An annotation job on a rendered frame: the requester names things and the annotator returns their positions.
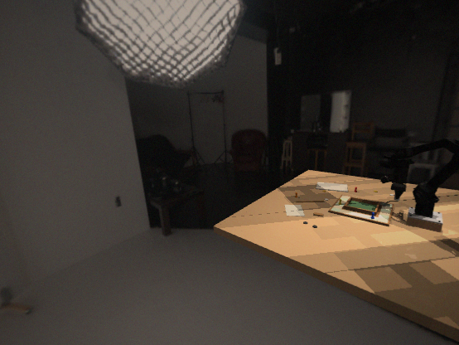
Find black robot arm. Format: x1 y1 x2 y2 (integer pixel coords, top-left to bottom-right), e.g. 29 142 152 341
380 138 459 218

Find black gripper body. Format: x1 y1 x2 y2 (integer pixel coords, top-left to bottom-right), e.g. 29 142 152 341
391 171 408 192

